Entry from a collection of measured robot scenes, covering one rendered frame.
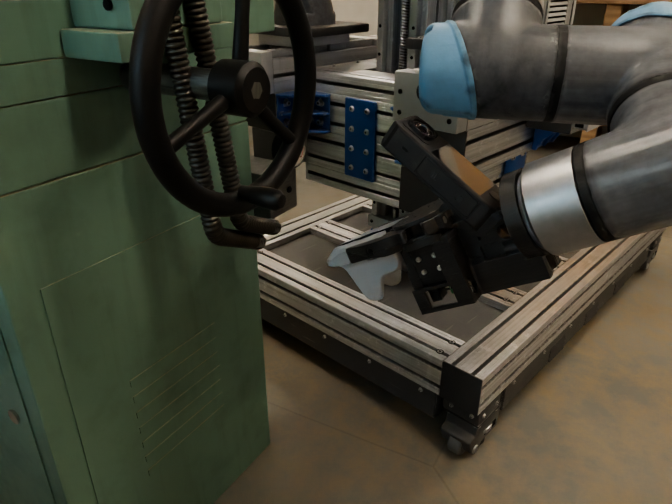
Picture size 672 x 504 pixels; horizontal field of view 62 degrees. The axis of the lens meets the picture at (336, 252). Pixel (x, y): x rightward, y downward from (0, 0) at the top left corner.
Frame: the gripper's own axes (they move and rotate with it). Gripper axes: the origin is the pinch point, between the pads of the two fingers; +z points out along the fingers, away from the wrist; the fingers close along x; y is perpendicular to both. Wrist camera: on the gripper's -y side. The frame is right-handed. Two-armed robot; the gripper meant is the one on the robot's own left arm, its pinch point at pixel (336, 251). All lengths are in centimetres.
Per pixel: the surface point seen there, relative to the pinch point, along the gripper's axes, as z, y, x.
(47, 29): 19.1, -33.8, -4.8
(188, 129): 7.8, -17.2, -3.3
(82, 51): 17.2, -30.3, -3.4
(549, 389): 21, 64, 79
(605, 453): 9, 72, 65
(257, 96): 5.2, -18.2, 5.5
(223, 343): 46, 12, 17
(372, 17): 147, -91, 326
